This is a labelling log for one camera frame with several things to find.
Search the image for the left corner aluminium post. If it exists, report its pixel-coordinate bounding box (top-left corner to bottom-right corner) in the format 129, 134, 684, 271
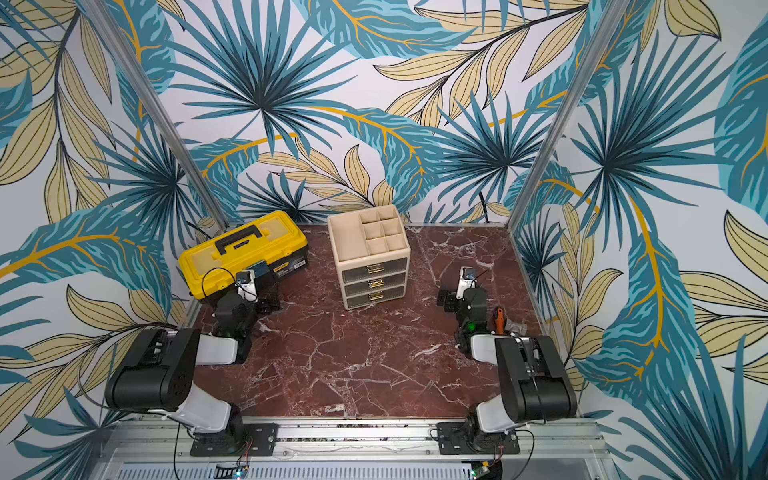
81, 0, 229, 231

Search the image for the yellow black toolbox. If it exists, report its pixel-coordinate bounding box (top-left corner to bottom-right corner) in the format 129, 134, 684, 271
179, 211, 308, 301

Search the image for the aluminium front rail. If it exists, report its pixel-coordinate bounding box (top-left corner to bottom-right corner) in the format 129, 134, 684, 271
89, 417, 619, 479

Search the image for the beige drawer organizer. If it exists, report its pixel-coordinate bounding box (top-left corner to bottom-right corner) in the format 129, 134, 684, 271
327, 205, 411, 310

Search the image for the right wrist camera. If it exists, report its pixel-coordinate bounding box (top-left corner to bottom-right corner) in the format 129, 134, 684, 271
456, 266, 478, 300

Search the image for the clear bottom drawer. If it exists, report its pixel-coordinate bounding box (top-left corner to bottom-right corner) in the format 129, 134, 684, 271
347, 285, 406, 309

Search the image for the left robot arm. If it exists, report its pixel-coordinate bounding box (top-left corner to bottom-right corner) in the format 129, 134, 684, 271
105, 286, 281, 457

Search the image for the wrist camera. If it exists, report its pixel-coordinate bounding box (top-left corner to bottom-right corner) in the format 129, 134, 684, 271
456, 266, 478, 300
235, 270, 258, 302

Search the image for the clear middle drawer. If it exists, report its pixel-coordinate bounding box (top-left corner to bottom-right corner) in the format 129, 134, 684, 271
344, 273, 406, 296

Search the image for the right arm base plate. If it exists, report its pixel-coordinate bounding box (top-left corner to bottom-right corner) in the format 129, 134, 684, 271
436, 420, 520, 455

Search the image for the right corner aluminium post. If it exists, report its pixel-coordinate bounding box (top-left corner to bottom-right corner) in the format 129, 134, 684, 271
507, 1, 628, 232

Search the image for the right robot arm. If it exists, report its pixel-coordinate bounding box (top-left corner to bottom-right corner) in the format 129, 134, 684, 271
436, 287, 577, 455

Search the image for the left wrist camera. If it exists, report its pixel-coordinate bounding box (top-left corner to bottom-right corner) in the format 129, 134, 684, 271
235, 270, 258, 302

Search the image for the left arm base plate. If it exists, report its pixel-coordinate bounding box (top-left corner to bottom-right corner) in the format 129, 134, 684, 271
190, 423, 278, 457

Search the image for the corner aluminium post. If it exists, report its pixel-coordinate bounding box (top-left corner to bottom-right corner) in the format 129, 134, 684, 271
81, 0, 229, 231
507, 1, 628, 232

